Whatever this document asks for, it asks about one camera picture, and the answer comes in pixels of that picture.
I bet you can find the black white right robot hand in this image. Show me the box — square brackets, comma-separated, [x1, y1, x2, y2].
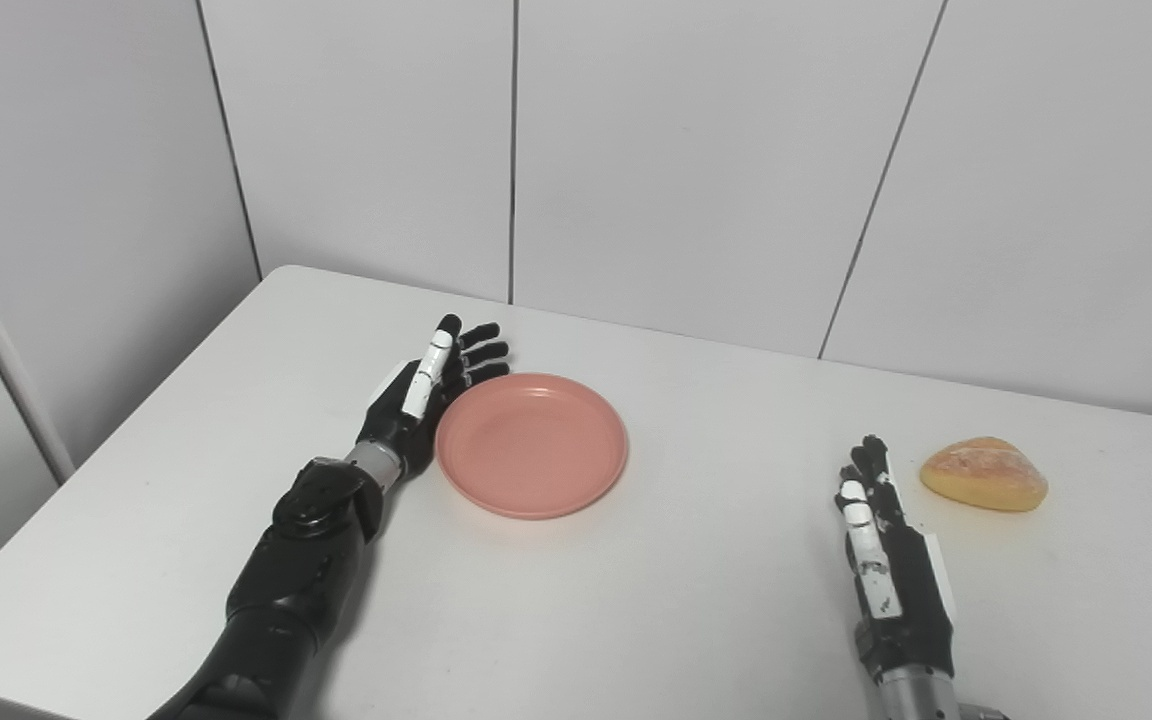
[834, 434, 957, 686]

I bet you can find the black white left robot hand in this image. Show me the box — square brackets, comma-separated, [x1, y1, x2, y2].
[356, 314, 512, 479]

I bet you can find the golden bread roll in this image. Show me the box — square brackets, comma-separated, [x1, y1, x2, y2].
[920, 436, 1050, 513]

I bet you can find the pink round plate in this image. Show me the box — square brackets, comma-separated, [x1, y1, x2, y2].
[435, 373, 630, 521]

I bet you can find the white door frame post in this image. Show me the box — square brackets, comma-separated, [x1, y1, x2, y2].
[0, 195, 77, 486]

